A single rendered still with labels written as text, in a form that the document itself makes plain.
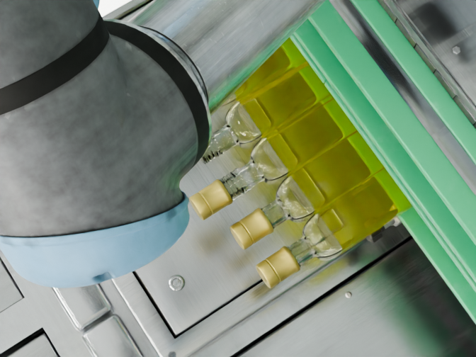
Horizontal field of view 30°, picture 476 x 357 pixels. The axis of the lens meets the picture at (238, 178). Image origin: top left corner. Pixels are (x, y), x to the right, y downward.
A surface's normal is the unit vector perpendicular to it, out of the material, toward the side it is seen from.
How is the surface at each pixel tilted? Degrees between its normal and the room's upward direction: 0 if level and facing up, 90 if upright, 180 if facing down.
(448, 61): 90
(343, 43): 90
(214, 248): 90
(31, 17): 109
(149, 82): 119
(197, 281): 90
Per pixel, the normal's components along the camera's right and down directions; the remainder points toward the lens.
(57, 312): 0.03, -0.27
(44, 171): 0.19, 0.44
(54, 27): 0.73, 0.00
